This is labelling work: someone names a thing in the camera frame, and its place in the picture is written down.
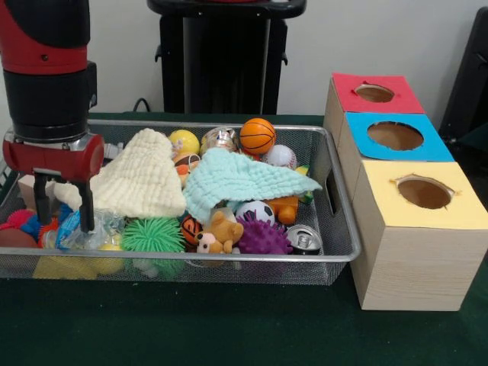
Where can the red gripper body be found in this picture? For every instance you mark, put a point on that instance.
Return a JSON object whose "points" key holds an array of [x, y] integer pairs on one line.
{"points": [[53, 158]]}

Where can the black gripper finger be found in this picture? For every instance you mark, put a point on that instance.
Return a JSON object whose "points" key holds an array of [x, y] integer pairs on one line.
{"points": [[42, 200], [87, 206]]}

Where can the cream knitted cloth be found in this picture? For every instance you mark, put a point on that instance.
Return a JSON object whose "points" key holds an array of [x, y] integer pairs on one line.
{"points": [[141, 179]]}

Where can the mint green knitted cloth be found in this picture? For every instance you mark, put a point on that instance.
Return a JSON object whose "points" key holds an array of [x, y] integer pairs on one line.
{"points": [[244, 179]]}

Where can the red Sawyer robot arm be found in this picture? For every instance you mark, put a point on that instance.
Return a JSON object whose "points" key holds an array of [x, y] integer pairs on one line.
{"points": [[45, 57]]}

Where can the silver mesh bin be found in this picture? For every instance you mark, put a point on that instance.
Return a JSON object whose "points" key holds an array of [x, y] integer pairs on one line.
{"points": [[286, 272]]}

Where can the wooden three-hole box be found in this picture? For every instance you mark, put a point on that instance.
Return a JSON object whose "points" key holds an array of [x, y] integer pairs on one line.
{"points": [[411, 267]]}

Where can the wooden block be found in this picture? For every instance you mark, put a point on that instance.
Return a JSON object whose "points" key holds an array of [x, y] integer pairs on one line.
{"points": [[26, 190]]}

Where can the grey toy robot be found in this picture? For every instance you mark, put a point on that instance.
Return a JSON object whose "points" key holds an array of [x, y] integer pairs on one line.
{"points": [[112, 150]]}

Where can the green koosh ball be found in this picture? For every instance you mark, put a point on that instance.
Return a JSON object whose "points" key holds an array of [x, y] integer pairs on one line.
{"points": [[154, 234]]}

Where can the brown teddy bear plush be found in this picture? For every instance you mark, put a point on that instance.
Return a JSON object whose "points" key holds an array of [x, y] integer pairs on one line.
{"points": [[221, 232]]}

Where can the toy soccer ball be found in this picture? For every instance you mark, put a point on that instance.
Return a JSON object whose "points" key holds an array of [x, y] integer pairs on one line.
{"points": [[257, 211]]}

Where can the purple spiky ball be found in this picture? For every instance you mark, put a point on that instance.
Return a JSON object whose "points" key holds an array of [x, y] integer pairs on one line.
{"points": [[263, 238]]}

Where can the orange toy basketball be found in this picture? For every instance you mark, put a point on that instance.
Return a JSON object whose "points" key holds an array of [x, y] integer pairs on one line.
{"points": [[257, 136]]}

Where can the dark green table cloth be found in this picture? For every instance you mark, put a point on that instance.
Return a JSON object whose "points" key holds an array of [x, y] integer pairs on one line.
{"points": [[228, 328]]}

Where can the white toy baseball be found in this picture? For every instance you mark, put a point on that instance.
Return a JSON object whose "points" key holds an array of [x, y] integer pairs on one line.
{"points": [[280, 156]]}

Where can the silver drink can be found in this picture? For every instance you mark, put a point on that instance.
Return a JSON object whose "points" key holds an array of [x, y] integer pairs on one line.
{"points": [[305, 240]]}

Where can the dark green side-table cloth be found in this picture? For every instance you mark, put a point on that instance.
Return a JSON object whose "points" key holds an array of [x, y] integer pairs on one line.
{"points": [[476, 139]]}

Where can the black stand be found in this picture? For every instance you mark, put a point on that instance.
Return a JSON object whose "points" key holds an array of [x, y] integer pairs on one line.
{"points": [[469, 76]]}

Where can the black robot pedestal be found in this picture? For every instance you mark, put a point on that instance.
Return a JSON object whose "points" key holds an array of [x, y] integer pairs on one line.
{"points": [[213, 57]]}

